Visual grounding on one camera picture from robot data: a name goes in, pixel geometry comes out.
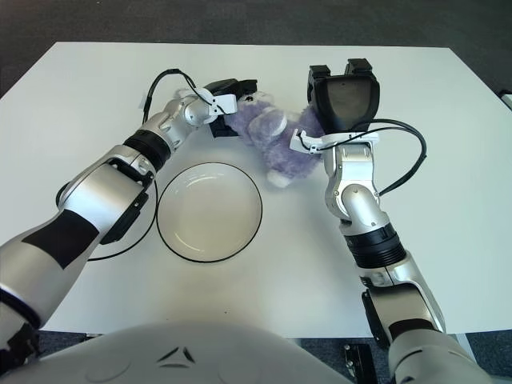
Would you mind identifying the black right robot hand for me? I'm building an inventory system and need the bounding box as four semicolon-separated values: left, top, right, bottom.
305;58;382;136

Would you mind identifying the purple plush rabbit doll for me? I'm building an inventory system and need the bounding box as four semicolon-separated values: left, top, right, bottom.
171;88;326;188

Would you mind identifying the white plate black rim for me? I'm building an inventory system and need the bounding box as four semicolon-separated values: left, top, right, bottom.
156;162;264;264

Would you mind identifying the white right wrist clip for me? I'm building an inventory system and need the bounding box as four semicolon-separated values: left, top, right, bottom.
288;128;381;156

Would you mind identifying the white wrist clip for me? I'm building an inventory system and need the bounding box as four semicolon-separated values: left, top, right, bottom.
195;86;238;118
288;128;381;156

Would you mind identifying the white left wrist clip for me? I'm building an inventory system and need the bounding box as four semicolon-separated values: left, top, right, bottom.
195;86;238;118

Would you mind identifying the grey table leg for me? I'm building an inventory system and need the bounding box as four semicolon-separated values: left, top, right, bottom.
454;331;475;351

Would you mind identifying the silver robot torso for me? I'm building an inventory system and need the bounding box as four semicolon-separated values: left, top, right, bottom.
0;319;361;384

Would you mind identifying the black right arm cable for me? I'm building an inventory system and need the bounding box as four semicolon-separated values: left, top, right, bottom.
303;118;428;198

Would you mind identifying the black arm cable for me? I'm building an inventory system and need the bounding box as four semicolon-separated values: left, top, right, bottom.
55;69;219;262
303;118;428;198

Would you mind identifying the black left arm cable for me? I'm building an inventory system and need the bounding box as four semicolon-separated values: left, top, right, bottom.
55;69;219;262

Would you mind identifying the black metal bracket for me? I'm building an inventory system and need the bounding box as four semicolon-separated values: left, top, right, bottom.
343;342;375;379

